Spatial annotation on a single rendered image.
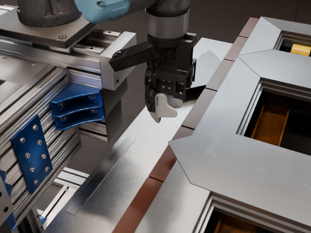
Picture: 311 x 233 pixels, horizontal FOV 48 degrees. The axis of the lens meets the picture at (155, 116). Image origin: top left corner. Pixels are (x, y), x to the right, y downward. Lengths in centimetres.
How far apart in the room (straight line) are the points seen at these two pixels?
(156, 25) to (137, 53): 8
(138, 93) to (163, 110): 169
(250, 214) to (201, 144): 19
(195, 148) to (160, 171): 9
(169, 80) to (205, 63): 68
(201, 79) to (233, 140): 47
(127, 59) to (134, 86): 180
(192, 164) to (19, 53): 51
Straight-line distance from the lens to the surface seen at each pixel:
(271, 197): 70
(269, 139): 108
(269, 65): 108
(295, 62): 113
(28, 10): 85
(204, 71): 126
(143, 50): 64
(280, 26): 135
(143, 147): 100
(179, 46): 62
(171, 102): 73
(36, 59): 91
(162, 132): 105
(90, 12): 51
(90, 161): 193
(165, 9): 58
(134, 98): 234
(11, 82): 84
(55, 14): 85
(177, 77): 63
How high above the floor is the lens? 138
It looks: 39 degrees down
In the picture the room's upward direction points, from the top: straight up
